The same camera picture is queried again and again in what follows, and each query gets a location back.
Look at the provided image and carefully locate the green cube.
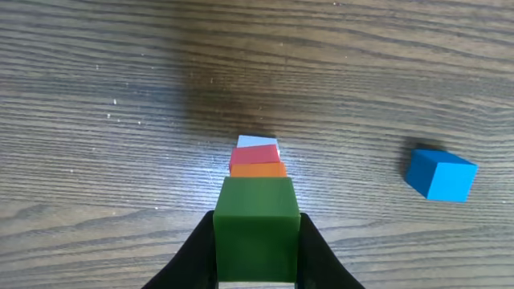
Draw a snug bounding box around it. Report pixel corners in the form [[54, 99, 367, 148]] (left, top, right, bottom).
[[212, 176, 302, 284]]

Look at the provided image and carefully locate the orange cube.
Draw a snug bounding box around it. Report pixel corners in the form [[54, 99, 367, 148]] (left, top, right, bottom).
[[229, 161, 288, 179]]

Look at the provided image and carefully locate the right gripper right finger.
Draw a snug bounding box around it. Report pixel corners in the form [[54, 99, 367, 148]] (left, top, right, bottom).
[[296, 212, 366, 289]]

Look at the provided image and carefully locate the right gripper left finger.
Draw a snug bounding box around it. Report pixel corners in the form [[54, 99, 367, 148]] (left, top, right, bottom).
[[140, 210, 220, 289]]

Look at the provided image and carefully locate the blue cube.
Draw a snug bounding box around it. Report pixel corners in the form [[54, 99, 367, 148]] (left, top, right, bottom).
[[404, 149, 479, 204]]

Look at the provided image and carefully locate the white cube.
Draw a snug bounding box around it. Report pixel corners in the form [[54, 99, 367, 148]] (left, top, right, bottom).
[[235, 134, 281, 157]]

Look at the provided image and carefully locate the red cube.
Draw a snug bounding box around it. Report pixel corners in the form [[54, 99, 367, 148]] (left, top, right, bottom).
[[228, 144, 281, 172]]

